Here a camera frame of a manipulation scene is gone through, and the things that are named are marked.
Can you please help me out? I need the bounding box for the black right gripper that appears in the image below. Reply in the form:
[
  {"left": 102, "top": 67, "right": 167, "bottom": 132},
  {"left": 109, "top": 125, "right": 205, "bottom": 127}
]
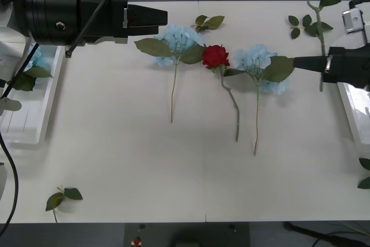
[{"left": 293, "top": 45, "right": 370, "bottom": 89}]

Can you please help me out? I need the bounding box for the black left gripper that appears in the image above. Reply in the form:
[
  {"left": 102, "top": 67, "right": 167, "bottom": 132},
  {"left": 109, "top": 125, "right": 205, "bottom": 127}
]
[{"left": 76, "top": 0, "right": 169, "bottom": 46}]

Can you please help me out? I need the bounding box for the green leaf twig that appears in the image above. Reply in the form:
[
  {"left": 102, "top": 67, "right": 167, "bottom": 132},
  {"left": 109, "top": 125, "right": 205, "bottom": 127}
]
[
  {"left": 45, "top": 186, "right": 84, "bottom": 224},
  {"left": 288, "top": 14, "right": 334, "bottom": 40},
  {"left": 191, "top": 14, "right": 225, "bottom": 34}
]

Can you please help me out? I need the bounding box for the shallow white box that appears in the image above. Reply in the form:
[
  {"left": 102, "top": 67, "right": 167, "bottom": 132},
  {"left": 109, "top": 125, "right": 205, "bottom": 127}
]
[
  {"left": 0, "top": 45, "right": 64, "bottom": 151},
  {"left": 329, "top": 23, "right": 370, "bottom": 158}
]

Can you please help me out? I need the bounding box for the black panel with red button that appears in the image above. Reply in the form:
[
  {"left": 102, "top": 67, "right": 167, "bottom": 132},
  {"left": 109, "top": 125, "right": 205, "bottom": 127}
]
[{"left": 124, "top": 223, "right": 251, "bottom": 247}]

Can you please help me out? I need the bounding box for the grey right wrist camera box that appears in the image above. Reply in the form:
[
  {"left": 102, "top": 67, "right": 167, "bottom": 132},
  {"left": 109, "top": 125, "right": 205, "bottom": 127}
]
[{"left": 342, "top": 8, "right": 364, "bottom": 35}]

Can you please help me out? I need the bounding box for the thick black cable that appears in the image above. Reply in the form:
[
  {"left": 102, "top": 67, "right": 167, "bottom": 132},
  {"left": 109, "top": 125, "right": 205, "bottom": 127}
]
[{"left": 283, "top": 221, "right": 370, "bottom": 247}]

